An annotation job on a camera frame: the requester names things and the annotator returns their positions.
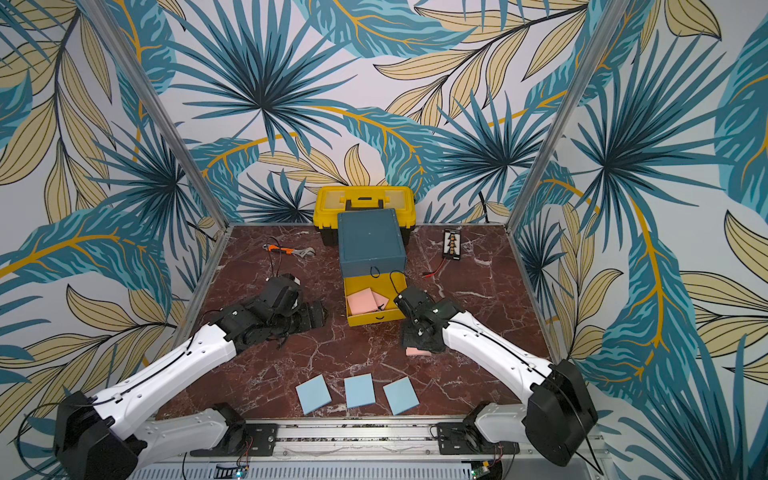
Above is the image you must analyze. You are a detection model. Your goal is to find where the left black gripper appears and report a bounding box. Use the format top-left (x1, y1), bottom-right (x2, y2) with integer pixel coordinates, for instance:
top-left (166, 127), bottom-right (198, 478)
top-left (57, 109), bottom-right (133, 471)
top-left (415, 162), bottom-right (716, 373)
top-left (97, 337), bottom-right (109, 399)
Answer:
top-left (270, 298), bottom-right (329, 340)

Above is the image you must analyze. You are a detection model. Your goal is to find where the pink sticky note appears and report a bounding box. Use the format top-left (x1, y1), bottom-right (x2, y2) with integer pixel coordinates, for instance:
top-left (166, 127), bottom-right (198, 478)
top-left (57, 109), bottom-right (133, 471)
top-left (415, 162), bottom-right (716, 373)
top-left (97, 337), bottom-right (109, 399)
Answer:
top-left (405, 347), bottom-right (432, 357)
top-left (346, 288), bottom-right (379, 316)
top-left (370, 290), bottom-right (390, 313)

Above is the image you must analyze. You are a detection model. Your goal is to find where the teal yellow drawer cabinet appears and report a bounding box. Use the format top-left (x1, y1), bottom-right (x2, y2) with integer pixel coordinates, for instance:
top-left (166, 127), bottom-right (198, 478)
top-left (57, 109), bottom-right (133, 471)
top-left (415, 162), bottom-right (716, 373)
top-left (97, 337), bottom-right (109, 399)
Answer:
top-left (338, 209), bottom-right (407, 327)

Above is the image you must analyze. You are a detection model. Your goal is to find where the blue sticky note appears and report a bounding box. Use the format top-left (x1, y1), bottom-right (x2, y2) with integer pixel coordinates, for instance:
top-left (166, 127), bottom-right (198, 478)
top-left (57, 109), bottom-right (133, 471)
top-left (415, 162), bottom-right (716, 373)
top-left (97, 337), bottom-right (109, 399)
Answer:
top-left (384, 377), bottom-right (419, 415)
top-left (344, 374), bottom-right (376, 409)
top-left (296, 375), bottom-right (331, 415)

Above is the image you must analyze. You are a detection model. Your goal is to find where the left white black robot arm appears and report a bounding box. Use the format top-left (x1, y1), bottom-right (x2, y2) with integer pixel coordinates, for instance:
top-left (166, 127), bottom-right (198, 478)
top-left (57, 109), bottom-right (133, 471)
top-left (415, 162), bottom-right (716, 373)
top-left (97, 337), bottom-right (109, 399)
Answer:
top-left (53, 274), bottom-right (327, 479)

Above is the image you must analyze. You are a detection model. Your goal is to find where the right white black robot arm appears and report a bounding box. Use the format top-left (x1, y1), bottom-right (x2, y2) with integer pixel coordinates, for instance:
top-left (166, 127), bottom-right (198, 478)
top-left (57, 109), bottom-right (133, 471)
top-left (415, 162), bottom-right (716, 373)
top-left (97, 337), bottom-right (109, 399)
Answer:
top-left (394, 287), bottom-right (598, 467)

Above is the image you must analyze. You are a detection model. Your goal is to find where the orange adjustable wrench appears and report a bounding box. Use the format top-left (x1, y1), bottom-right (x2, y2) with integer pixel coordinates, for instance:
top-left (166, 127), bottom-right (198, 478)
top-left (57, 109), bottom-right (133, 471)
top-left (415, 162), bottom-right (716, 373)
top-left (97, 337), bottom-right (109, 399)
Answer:
top-left (263, 244), bottom-right (316, 258)

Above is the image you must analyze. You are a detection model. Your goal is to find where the black battery holder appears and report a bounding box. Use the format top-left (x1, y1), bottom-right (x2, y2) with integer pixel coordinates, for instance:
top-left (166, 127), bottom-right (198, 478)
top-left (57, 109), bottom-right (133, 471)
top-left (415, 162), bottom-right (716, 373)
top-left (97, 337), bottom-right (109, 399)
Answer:
top-left (442, 229), bottom-right (461, 261)

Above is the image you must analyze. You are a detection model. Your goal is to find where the yellow black toolbox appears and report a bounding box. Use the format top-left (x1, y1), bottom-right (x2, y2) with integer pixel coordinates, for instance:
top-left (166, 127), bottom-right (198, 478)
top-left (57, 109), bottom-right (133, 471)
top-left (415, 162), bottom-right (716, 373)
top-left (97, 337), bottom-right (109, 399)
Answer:
top-left (313, 186), bottom-right (416, 247)

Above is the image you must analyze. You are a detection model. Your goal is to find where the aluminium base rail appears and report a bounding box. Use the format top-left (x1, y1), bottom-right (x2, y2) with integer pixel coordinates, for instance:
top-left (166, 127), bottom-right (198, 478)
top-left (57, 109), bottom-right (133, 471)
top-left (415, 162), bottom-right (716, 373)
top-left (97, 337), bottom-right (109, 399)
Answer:
top-left (132, 416), bottom-right (617, 479)

